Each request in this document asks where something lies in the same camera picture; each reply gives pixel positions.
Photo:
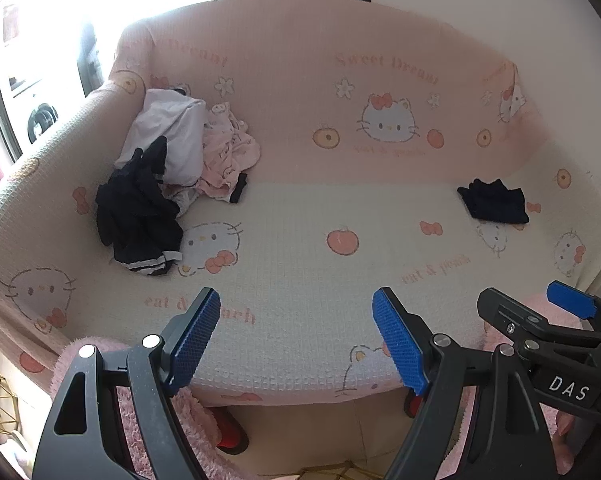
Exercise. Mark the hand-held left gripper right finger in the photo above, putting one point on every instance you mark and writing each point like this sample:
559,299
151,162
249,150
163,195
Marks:
398,342

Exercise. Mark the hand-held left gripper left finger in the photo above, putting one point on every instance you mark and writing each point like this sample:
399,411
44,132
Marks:
195,342

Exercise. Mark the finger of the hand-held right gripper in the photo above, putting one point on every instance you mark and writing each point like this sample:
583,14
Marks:
520,322
570,300

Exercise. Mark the navy white-striped pants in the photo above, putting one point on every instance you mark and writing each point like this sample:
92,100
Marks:
133,215

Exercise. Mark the red slipper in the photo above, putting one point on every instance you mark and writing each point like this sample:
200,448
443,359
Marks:
233,432
413,405

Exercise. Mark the person's pink fluffy clothing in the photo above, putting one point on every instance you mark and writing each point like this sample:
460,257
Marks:
193,420

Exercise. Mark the folded dark garment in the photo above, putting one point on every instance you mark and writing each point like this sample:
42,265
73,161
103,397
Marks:
495,202

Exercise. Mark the sofa with pink cartoon cover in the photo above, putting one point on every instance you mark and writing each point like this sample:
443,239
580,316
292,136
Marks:
305,240

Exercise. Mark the grey printed cloth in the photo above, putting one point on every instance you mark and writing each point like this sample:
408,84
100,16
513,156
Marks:
183,199

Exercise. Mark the pink printed garment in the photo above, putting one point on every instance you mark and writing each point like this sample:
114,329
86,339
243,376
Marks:
230,152

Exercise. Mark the white garment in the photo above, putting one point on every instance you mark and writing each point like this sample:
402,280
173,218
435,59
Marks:
168,125

